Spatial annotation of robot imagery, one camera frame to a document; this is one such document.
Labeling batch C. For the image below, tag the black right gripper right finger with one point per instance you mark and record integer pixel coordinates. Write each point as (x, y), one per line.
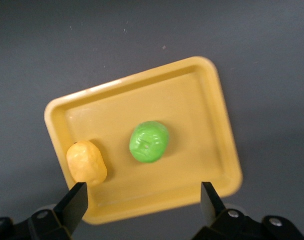
(221, 217)

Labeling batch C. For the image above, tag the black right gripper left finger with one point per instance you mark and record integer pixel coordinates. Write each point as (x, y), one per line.
(67, 210)

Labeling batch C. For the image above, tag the yellow toy potato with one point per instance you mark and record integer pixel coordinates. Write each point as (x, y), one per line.
(87, 162)

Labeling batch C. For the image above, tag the green toy apple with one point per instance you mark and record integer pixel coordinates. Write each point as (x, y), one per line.
(149, 142)

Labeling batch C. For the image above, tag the yellow plastic tray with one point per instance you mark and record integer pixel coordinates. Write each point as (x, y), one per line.
(146, 150)

